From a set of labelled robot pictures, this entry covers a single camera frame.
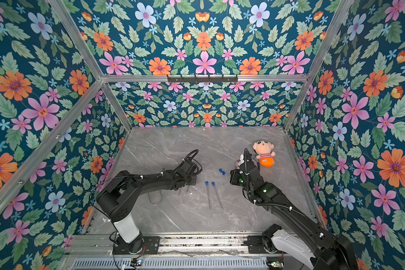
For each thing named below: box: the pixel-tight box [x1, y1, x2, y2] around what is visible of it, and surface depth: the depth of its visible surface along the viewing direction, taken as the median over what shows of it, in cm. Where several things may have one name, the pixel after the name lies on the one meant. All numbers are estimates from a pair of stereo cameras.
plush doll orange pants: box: [253, 140, 276, 168], surface depth 101 cm
